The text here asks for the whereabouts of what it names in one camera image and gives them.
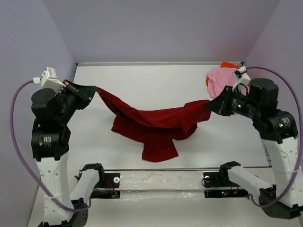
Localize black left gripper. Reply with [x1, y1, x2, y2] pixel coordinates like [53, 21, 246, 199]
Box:
[56, 78, 98, 123]

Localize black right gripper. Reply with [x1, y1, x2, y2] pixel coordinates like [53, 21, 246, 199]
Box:
[204, 85, 261, 119]

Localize dark red t shirt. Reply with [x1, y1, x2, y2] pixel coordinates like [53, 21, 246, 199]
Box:
[97, 88, 211, 162]

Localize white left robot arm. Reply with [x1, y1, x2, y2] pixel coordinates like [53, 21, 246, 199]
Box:
[31, 80, 105, 227]

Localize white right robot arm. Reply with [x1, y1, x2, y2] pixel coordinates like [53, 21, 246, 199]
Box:
[204, 79, 303, 219]

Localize pink t shirt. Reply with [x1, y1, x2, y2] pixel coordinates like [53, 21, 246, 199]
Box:
[207, 67, 241, 116]

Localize orange t shirt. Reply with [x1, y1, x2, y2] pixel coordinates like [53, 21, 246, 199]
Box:
[205, 61, 240, 89]

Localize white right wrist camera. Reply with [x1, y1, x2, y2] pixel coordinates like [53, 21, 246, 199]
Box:
[232, 66, 250, 95]

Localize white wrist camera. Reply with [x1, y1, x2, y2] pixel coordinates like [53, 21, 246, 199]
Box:
[32, 67, 66, 93]
[232, 66, 250, 95]

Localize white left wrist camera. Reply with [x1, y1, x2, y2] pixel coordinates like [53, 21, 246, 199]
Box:
[32, 67, 66, 93]

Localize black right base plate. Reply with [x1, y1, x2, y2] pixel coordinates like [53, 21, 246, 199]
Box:
[201, 172, 249, 199]

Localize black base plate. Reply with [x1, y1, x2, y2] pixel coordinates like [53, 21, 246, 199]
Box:
[91, 172, 121, 199]
[201, 172, 249, 199]

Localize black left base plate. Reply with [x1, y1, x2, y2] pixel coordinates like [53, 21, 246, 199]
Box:
[91, 172, 121, 199]

